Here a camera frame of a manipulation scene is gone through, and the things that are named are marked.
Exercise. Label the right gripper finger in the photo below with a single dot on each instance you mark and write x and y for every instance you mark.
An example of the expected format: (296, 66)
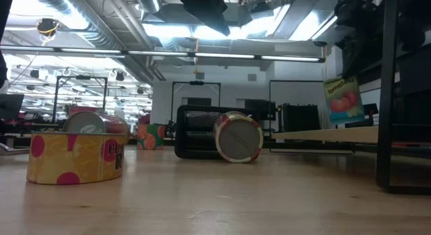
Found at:
(353, 61)

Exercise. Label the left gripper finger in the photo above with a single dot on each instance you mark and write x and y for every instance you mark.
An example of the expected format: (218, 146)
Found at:
(205, 9)

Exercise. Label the white cup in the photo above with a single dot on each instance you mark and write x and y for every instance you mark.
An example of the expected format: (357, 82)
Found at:
(239, 137)
(343, 103)

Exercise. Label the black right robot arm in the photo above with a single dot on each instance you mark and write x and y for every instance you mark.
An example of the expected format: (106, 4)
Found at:
(412, 29)

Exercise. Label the long ceiling light bar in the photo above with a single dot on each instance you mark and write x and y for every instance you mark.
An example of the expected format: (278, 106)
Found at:
(158, 53)

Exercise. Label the black crate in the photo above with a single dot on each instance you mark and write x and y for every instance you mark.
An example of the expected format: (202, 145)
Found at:
(299, 117)

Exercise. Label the dark cabinet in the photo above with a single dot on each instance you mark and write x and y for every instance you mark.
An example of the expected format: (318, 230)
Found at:
(266, 108)

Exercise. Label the red background object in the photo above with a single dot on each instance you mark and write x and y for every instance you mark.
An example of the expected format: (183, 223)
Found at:
(144, 118)

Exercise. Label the black ceiling dome device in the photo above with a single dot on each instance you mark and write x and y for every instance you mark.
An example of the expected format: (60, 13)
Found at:
(48, 26)

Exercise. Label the dark monitor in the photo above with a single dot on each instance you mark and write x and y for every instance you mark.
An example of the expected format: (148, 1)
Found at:
(10, 107)

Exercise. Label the silver and black hand tool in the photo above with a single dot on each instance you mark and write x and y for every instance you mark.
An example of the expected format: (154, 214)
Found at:
(13, 149)

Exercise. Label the square wall vent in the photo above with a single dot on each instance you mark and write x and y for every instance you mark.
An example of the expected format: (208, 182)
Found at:
(199, 75)
(252, 77)

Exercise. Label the wide black stand frame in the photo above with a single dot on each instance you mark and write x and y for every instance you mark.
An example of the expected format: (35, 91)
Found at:
(196, 83)

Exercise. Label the wooden shelf with black frame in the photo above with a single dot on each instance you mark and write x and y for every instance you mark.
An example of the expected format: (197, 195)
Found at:
(320, 134)

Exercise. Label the tall black stand frame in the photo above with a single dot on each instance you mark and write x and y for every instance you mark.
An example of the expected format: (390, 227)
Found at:
(82, 77)

